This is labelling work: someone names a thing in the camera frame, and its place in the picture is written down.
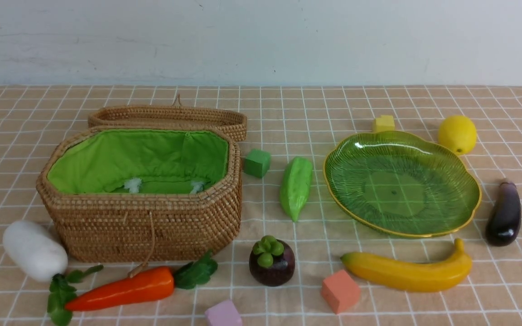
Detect green bitter gourd toy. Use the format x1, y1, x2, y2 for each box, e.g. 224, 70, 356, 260
280, 157, 314, 222

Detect dark purple mangosteen toy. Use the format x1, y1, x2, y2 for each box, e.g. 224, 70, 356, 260
249, 235, 296, 287

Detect orange carrot toy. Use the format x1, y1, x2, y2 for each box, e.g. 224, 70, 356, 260
46, 251, 218, 326

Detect yellow banana toy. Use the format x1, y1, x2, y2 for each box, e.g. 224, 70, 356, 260
340, 239, 473, 292

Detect yellow lemon toy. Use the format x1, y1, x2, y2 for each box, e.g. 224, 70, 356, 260
438, 115, 477, 155

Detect white radish toy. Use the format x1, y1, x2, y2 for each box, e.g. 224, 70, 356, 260
3, 220, 68, 283

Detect purple eggplant toy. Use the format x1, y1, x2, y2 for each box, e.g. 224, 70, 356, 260
485, 179, 522, 246

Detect green foam cube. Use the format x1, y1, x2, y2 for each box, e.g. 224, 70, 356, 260
243, 149, 271, 179

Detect beige checkered tablecloth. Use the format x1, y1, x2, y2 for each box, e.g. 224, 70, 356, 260
0, 85, 522, 326

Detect yellow foam cube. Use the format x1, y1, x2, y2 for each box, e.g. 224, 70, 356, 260
372, 115, 396, 133

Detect green glass leaf plate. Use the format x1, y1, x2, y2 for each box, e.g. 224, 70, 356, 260
323, 131, 482, 239

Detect orange foam cube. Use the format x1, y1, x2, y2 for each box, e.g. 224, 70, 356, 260
321, 270, 361, 314

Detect pink foam cube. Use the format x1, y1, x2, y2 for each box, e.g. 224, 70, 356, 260
204, 299, 243, 326

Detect woven rattan basket green lining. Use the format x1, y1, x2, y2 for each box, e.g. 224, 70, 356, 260
36, 125, 243, 264

